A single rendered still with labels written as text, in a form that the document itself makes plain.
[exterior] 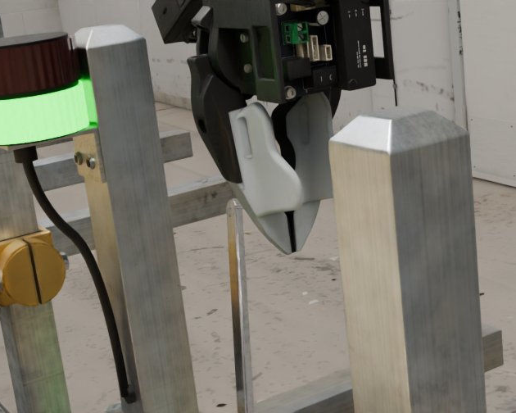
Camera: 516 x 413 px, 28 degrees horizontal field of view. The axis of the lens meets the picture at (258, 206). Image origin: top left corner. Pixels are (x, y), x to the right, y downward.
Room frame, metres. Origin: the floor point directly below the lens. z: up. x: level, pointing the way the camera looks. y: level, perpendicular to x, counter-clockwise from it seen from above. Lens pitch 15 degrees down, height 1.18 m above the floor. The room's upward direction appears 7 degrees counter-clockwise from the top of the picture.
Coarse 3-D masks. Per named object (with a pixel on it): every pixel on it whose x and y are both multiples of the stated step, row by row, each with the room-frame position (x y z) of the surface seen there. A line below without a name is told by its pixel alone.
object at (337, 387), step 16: (496, 336) 0.73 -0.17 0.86; (496, 352) 0.73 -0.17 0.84; (320, 384) 0.67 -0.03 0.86; (336, 384) 0.67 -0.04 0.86; (272, 400) 0.66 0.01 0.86; (288, 400) 0.65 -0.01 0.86; (304, 400) 0.65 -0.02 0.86; (320, 400) 0.65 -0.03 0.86; (336, 400) 0.65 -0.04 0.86; (352, 400) 0.66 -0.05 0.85
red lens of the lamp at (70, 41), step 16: (16, 48) 0.51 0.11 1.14; (32, 48) 0.51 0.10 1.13; (48, 48) 0.52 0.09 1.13; (64, 48) 0.52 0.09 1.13; (0, 64) 0.51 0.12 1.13; (16, 64) 0.51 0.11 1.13; (32, 64) 0.51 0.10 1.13; (48, 64) 0.52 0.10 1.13; (64, 64) 0.52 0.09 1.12; (0, 80) 0.51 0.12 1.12; (16, 80) 0.51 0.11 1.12; (32, 80) 0.51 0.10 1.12; (48, 80) 0.52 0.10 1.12; (64, 80) 0.52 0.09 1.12
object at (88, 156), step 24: (0, 48) 0.51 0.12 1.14; (0, 96) 0.51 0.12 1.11; (24, 96) 0.51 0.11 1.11; (24, 144) 0.52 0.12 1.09; (96, 144) 0.54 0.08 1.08; (24, 168) 0.54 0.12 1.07; (96, 168) 0.54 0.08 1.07; (48, 216) 0.54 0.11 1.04; (72, 240) 0.54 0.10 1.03; (96, 264) 0.55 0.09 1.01; (96, 288) 0.55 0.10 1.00; (120, 360) 0.55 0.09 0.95; (120, 384) 0.55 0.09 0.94
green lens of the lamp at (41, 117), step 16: (48, 96) 0.51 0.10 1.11; (64, 96) 0.52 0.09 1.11; (80, 96) 0.53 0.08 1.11; (0, 112) 0.51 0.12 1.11; (16, 112) 0.51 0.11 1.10; (32, 112) 0.51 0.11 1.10; (48, 112) 0.51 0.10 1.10; (64, 112) 0.52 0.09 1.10; (80, 112) 0.53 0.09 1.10; (0, 128) 0.51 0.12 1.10; (16, 128) 0.51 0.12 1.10; (32, 128) 0.51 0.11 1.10; (48, 128) 0.51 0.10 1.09; (64, 128) 0.52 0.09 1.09; (80, 128) 0.53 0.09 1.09; (0, 144) 0.51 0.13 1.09
